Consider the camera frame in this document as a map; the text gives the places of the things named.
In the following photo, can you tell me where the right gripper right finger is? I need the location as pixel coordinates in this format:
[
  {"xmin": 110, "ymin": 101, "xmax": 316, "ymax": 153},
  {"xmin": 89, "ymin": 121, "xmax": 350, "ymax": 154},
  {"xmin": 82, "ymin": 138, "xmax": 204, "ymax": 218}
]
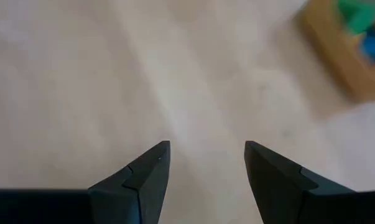
[{"xmin": 244, "ymin": 141, "xmax": 359, "ymax": 224}]

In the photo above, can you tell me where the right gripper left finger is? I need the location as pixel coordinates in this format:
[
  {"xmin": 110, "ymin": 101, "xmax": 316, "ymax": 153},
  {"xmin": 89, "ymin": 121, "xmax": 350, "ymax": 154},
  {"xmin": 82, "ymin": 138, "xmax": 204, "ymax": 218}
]
[{"xmin": 87, "ymin": 140, "xmax": 172, "ymax": 224}]

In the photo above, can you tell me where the blue wooden cylinder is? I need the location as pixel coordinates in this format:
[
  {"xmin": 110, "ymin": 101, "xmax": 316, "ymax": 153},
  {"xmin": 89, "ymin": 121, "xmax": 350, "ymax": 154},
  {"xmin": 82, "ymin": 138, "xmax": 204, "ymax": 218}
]
[{"xmin": 359, "ymin": 29, "xmax": 375, "ymax": 65}]

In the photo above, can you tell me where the yellow plastic bin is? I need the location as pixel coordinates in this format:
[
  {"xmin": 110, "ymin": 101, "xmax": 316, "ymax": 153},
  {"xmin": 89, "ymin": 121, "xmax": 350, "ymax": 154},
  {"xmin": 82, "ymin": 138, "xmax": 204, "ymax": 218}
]
[{"xmin": 294, "ymin": 0, "xmax": 375, "ymax": 105}]

